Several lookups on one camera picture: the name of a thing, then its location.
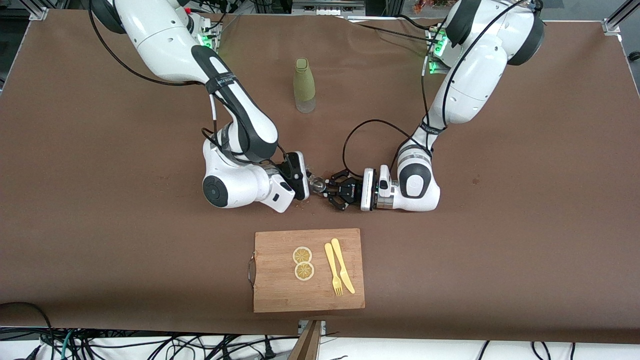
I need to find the aluminium frame corner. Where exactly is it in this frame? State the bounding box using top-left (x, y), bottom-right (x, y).
top-left (27, 0), bottom-right (51, 21)
top-left (602, 0), bottom-right (640, 36)

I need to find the green sleeved glass bottle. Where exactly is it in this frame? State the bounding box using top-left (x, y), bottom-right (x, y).
top-left (293, 58), bottom-right (317, 114)

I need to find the wooden camera post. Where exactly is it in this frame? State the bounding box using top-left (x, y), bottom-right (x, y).
top-left (289, 320), bottom-right (324, 360)

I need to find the brown table cover sheet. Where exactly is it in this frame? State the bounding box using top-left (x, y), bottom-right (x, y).
top-left (0, 9), bottom-right (640, 346)

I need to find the colourful toy food pile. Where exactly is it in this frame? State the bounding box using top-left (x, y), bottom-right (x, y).
top-left (413, 0), bottom-right (451, 14)

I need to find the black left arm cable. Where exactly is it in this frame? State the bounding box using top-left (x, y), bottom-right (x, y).
top-left (342, 0), bottom-right (543, 182)

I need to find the black base cable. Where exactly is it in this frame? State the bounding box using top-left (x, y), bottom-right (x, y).
top-left (200, 0), bottom-right (242, 39)
top-left (345, 14), bottom-right (431, 47)

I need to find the teal floor cable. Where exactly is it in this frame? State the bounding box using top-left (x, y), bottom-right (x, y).
top-left (58, 332), bottom-right (76, 360)

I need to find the yellow plastic knife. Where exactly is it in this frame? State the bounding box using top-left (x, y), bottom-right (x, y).
top-left (330, 238), bottom-right (356, 295)

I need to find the yellow plastic fork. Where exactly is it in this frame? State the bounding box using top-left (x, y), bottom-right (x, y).
top-left (324, 242), bottom-right (344, 297)

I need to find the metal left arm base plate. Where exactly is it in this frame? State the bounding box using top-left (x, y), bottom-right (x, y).
top-left (425, 27), bottom-right (447, 76)

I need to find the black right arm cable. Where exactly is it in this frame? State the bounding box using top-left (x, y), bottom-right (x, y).
top-left (89, 0), bottom-right (223, 151)

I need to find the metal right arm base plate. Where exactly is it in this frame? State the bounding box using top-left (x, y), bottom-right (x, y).
top-left (197, 22), bottom-right (221, 52)

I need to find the wooden cutting board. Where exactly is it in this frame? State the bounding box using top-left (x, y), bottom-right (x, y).
top-left (248, 228), bottom-right (366, 314)

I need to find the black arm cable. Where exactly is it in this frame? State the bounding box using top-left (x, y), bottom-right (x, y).
top-left (342, 0), bottom-right (543, 182)
top-left (89, 0), bottom-right (223, 151)

